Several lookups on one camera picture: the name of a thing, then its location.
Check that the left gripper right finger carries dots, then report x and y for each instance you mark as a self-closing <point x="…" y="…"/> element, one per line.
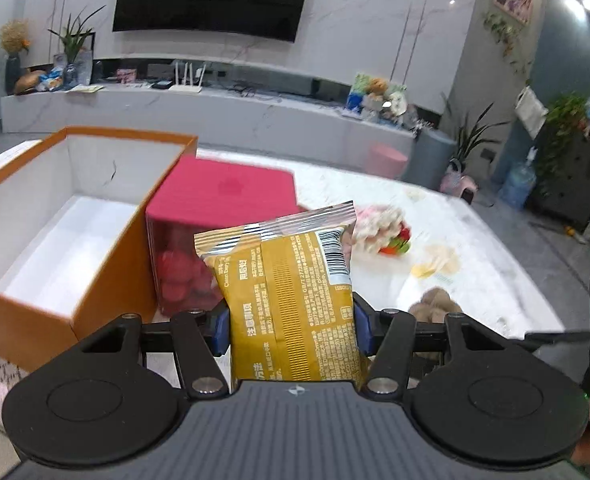
<point x="387" y="336"/>

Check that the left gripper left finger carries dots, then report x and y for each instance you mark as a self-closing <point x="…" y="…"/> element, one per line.
<point x="198" y="372"/>

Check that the gold snack packet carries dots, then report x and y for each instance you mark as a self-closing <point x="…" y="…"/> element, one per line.
<point x="288" y="287"/>

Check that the pink white crochet toy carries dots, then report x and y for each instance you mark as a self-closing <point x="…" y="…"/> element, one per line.
<point x="381" y="230"/>

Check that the brown plush bear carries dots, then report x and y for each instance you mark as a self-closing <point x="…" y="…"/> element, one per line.
<point x="433" y="307"/>

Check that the white lace tablecloth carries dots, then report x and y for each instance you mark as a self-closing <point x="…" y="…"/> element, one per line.
<point x="454" y="249"/>

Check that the red flower gift box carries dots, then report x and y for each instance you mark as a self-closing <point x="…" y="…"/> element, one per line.
<point x="200" y="195"/>

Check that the pink space heater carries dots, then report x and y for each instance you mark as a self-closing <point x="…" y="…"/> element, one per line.
<point x="456" y="183"/>

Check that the orange cardboard box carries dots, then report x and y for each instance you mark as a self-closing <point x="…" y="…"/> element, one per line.
<point x="73" y="239"/>

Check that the grey trash bin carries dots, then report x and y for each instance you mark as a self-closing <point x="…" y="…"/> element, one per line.
<point x="429" y="159"/>

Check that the water jug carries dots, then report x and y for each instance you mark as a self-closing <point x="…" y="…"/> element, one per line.
<point x="519" y="182"/>

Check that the floor potted plant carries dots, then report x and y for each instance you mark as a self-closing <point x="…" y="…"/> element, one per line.
<point x="469" y="134"/>

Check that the white marble tv cabinet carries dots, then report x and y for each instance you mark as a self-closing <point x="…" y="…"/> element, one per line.
<point x="270" y="125"/>

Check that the white wifi router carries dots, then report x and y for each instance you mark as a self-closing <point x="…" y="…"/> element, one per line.
<point x="187" y="78"/>

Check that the teddy bear on cabinet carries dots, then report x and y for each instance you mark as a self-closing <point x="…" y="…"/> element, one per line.
<point x="374" y="96"/>

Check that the green plant in glass vase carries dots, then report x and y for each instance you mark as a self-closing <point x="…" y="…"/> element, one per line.
<point x="73" y="37"/>

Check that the dried flowers in dark vase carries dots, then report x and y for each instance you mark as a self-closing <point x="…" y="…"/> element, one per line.
<point x="14" y="39"/>

